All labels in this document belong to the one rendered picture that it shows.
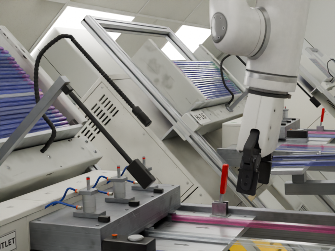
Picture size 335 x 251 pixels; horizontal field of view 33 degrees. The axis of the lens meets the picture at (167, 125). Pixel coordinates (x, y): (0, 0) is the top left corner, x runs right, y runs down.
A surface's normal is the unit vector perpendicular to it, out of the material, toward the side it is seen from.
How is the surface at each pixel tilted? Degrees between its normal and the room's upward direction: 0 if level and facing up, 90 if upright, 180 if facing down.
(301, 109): 90
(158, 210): 134
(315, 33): 90
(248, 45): 145
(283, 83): 123
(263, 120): 94
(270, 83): 102
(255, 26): 115
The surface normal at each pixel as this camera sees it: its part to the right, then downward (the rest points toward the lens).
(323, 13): -0.39, 0.10
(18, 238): 0.92, 0.01
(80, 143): 0.65, -0.68
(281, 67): 0.16, 0.19
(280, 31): 0.35, 0.11
